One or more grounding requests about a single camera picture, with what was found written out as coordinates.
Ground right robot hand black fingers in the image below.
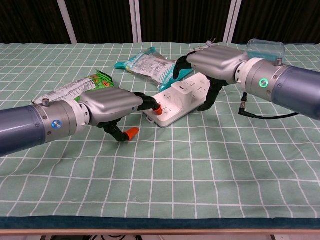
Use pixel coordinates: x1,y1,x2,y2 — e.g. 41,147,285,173
172,46,249,112

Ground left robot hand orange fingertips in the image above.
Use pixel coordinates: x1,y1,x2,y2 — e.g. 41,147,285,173
79,88,165,144

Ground white power strip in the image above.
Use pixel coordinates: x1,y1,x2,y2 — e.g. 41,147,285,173
143,72,221,128

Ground white USB charger adapter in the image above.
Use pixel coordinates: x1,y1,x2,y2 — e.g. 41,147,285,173
171,83,194,106

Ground green snack packet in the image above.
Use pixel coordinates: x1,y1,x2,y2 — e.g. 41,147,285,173
31,69,115,105

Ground blue transparent plastic box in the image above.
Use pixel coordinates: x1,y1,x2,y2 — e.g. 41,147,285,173
246,39,286,62

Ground teal snack packet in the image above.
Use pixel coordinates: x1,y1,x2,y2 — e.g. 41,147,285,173
114,47,193,92

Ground black folding partition screen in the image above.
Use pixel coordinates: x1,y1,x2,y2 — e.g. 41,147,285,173
0,0,320,45

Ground green checked tablecloth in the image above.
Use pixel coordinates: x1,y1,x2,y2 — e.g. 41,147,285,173
0,41,320,221

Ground black arm connector cable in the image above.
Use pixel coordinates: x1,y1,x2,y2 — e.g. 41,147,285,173
238,92,300,119

